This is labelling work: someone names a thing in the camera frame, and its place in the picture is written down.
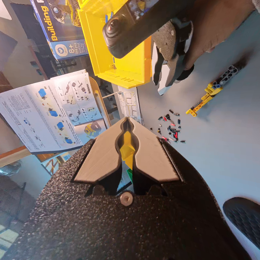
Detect pile of small pins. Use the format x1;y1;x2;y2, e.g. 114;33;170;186
150;108;187;144

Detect blue toy set box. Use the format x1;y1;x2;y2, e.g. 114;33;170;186
29;0;89;60

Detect yellow parts tray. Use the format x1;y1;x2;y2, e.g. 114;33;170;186
77;0;154;89

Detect yellow storage bin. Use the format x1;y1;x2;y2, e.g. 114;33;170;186
120;130;135;170

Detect instruction booklet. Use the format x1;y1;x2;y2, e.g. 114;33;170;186
0;70;107;153

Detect person's right hand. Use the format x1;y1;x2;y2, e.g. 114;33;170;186
181;0;254;66

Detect yellow toy arm beam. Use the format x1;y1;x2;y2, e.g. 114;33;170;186
186;65;240;117

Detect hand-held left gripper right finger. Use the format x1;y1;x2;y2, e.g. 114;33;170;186
129;118;181;191

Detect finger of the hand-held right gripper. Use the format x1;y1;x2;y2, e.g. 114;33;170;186
152;51;160;86
157;56;177;96

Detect printed paper sheets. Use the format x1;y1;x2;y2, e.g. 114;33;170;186
118;86;143;124

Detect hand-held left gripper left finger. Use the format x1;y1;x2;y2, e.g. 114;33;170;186
74;118;130;191

